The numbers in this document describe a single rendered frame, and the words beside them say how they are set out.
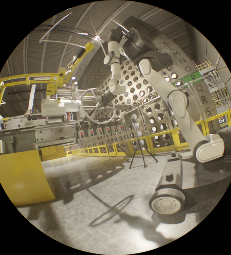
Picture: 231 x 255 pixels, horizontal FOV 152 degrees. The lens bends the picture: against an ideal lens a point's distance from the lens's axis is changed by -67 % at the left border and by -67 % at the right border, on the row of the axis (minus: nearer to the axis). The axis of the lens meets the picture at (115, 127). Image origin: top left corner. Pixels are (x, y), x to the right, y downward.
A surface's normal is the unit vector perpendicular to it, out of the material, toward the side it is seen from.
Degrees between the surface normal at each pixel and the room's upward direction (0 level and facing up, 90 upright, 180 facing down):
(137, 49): 123
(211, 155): 90
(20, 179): 90
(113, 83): 97
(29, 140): 90
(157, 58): 113
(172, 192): 18
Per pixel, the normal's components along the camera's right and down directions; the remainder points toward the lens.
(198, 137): -0.64, 0.07
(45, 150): 0.62, -0.26
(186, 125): -0.50, 0.48
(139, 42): -0.67, 0.55
